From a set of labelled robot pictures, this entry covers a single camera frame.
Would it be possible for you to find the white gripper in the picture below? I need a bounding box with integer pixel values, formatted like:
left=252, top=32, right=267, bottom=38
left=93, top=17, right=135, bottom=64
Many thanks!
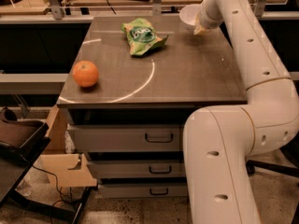
left=193, top=0, right=223, bottom=35

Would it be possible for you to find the white ceramic bowl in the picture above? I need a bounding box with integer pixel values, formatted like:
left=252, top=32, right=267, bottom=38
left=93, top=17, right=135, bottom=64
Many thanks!
left=179, top=4, right=200, bottom=29

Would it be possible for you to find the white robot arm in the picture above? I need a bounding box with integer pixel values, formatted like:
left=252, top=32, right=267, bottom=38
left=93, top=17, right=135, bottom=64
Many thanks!
left=183, top=0, right=299, bottom=224

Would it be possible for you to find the green chip bag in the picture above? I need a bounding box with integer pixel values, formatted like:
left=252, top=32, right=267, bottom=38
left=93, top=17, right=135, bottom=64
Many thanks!
left=121, top=18, right=168, bottom=56

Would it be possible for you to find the grey drawer cabinet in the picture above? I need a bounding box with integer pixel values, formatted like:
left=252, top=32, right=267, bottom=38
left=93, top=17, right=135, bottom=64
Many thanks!
left=57, top=15, right=246, bottom=186

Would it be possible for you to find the orange fruit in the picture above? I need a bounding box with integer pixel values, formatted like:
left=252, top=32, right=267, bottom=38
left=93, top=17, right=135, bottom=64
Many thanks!
left=72, top=61, right=99, bottom=88

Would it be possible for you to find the top grey drawer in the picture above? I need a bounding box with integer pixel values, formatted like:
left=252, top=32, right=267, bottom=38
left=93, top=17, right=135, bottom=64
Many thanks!
left=67, top=124, right=181, bottom=152

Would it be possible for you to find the grey drawer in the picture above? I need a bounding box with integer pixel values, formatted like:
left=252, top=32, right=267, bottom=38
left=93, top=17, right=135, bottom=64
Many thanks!
left=87, top=160, right=186, bottom=179
left=67, top=124, right=181, bottom=152
left=98, top=183, right=188, bottom=199

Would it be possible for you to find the black office chair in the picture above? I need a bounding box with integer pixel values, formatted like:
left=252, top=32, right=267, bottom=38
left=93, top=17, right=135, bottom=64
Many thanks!
left=246, top=140, right=299, bottom=224

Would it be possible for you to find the middle grey drawer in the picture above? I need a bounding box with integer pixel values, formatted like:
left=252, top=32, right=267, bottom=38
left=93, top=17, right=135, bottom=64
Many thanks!
left=87, top=160, right=186, bottom=179

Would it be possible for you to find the bottom grey drawer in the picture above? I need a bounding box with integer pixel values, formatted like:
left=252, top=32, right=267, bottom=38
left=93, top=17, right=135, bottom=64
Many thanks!
left=98, top=183, right=188, bottom=199

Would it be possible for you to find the dark side table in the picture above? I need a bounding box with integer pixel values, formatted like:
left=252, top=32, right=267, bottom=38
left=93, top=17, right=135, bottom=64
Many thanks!
left=0, top=107, right=92, bottom=224

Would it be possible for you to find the black floor cable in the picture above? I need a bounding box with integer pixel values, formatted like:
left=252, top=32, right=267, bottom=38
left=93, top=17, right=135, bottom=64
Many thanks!
left=32, top=164, right=82, bottom=224

